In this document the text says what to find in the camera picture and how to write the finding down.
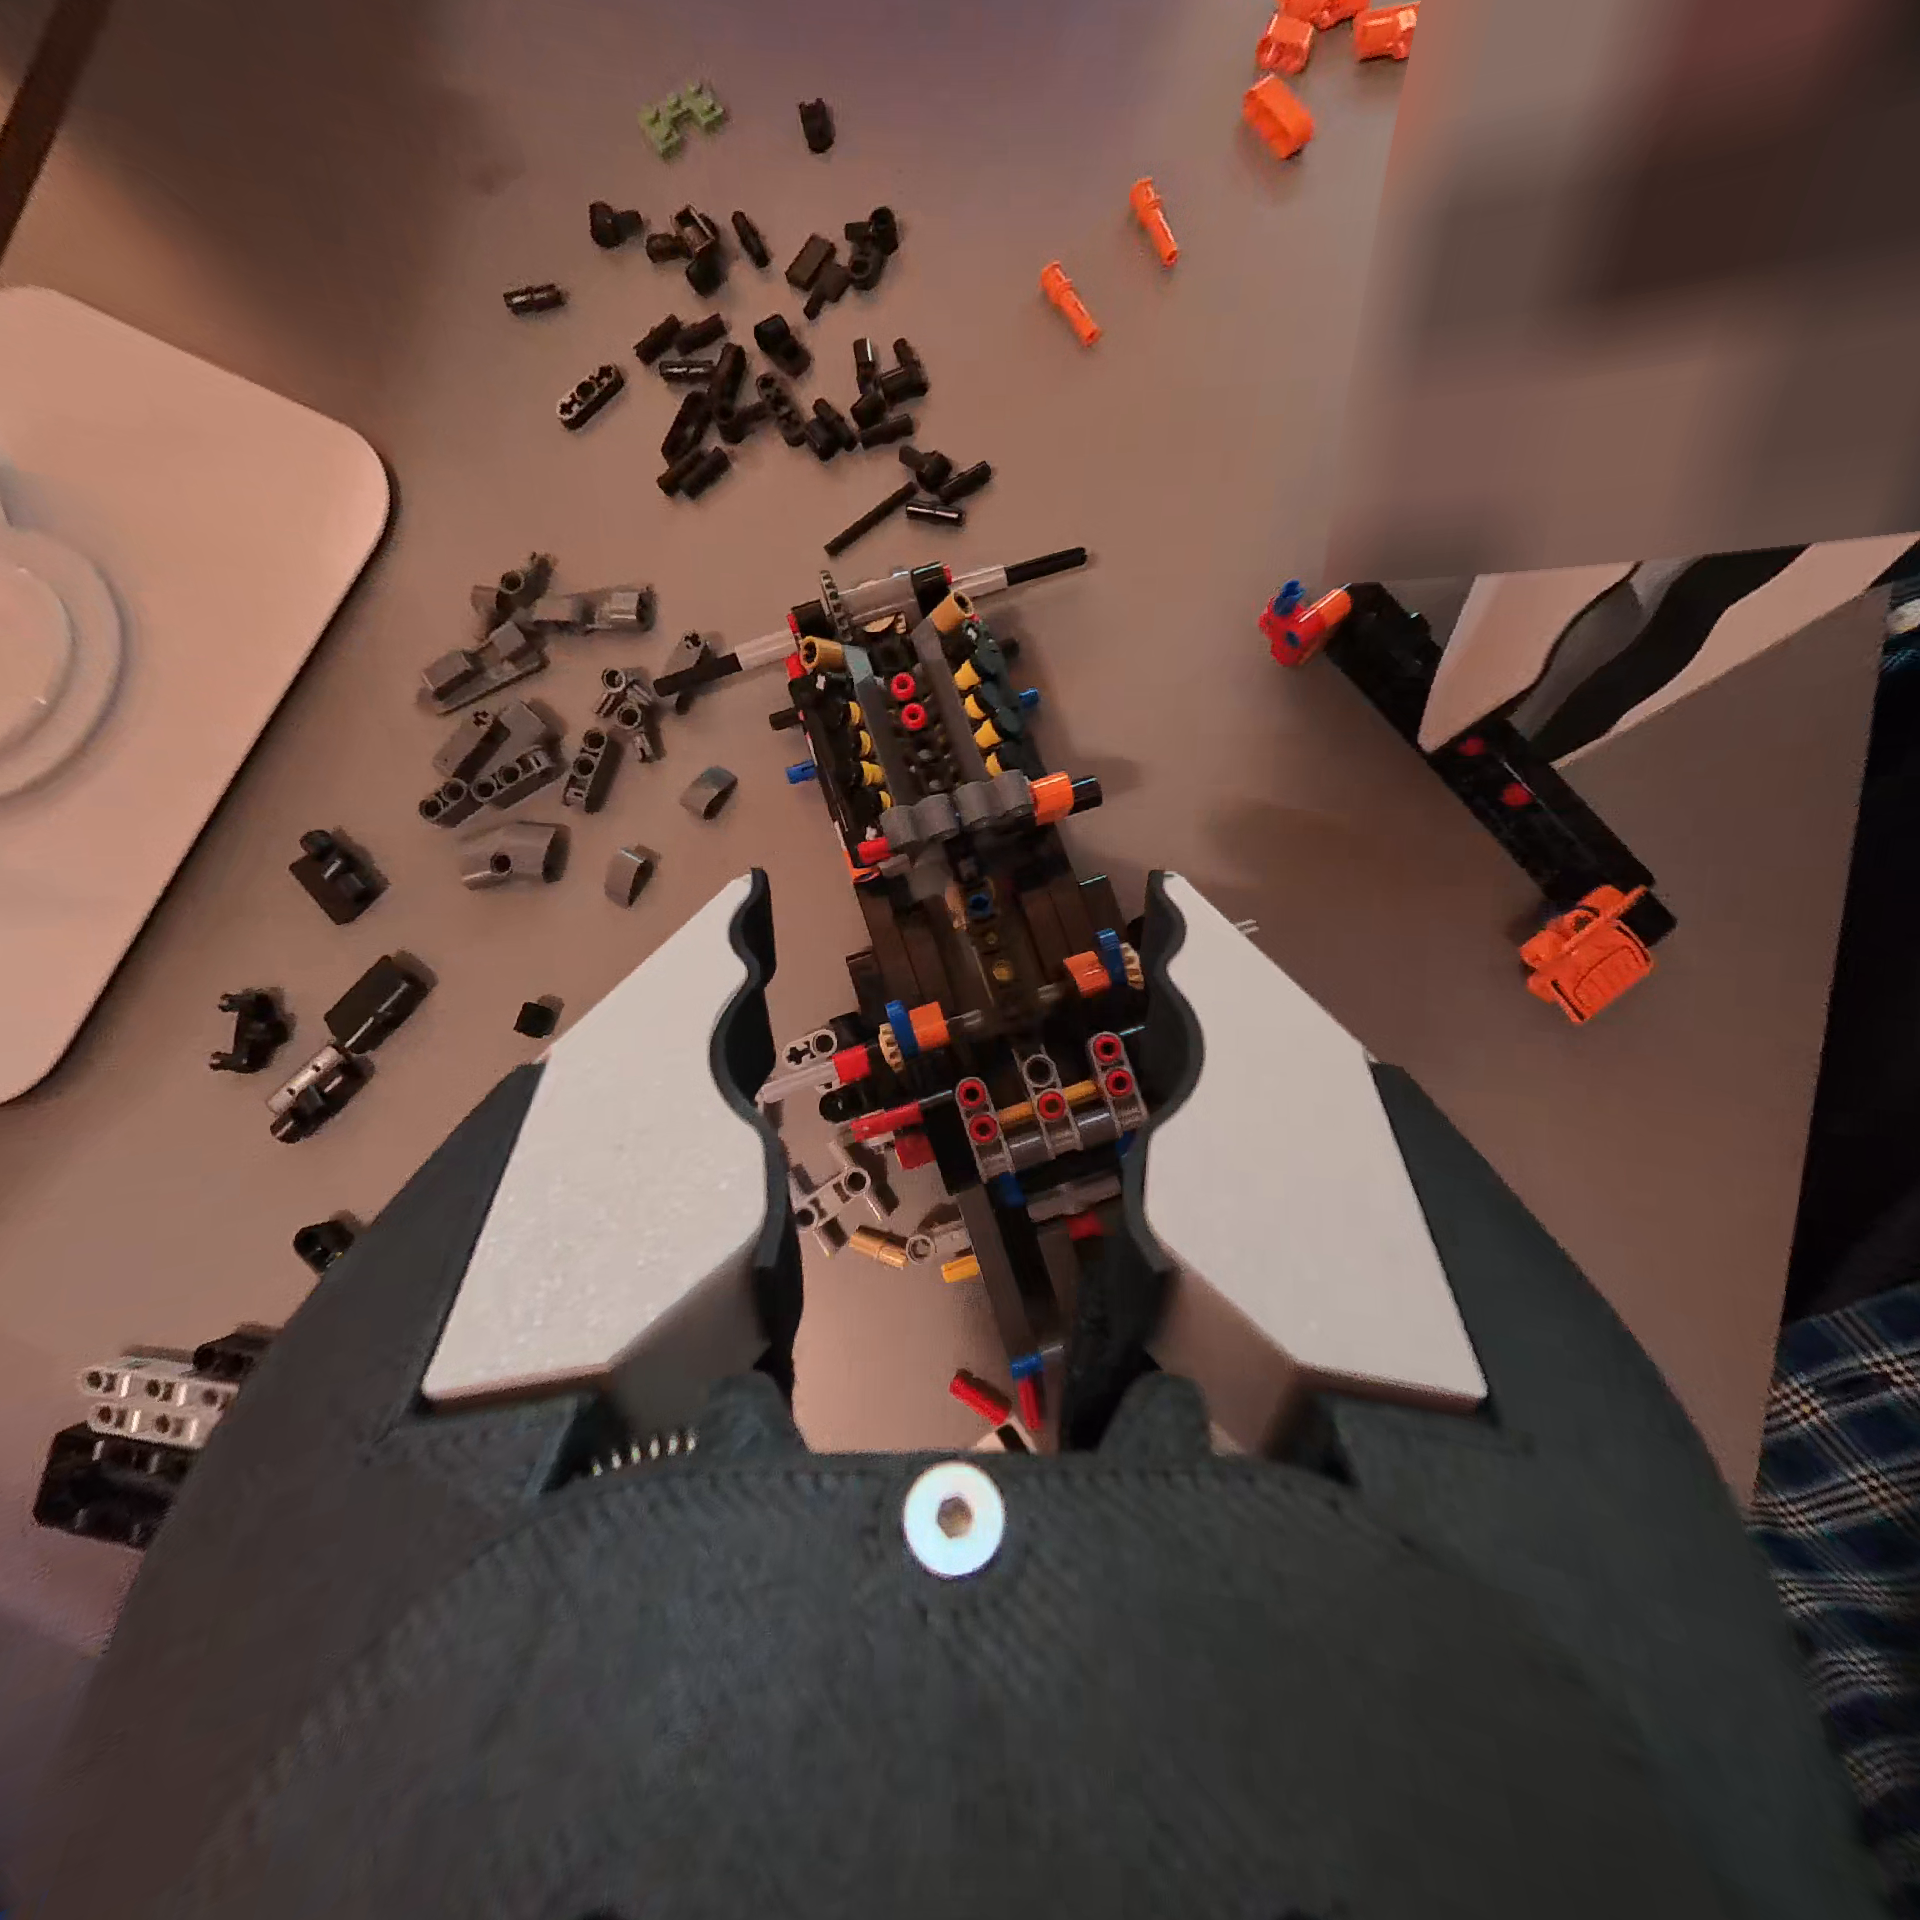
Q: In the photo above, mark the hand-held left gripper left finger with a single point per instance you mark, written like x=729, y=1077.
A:
x=631, y=1200

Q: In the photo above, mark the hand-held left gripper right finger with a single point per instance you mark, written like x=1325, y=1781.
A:
x=1290, y=1200

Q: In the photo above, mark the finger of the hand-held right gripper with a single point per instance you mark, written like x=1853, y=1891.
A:
x=1822, y=597
x=1501, y=645

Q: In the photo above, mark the black lego beam assembly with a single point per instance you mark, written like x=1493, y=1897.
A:
x=1561, y=840

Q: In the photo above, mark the lego car chassis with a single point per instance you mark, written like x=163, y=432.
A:
x=961, y=900

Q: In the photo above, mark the small black lego brick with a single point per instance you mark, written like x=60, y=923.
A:
x=538, y=1016

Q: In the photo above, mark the pile of light grey lego pieces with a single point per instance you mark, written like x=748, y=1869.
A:
x=840, y=1193

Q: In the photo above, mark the tan lego pin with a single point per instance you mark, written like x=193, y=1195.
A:
x=883, y=1248

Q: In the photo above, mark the light grey and black lego connector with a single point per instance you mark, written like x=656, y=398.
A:
x=315, y=1090

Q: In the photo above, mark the red lego pin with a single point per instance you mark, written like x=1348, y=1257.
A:
x=975, y=1393

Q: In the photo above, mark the pile of dark grey lego pieces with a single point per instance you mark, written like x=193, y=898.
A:
x=488, y=750

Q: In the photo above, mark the black and grey lego subassembly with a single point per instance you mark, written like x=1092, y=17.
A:
x=135, y=1388

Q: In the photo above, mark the orange curved lego piece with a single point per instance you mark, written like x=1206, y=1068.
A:
x=1280, y=116

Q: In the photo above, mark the orange lego connector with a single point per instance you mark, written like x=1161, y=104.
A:
x=1286, y=42
x=1389, y=30
x=1321, y=9

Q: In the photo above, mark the pile of black lego pieces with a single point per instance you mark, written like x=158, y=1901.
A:
x=729, y=374

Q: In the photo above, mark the green lego piece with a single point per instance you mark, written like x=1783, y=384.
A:
x=679, y=122

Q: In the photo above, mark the white stand base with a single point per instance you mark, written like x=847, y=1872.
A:
x=225, y=600

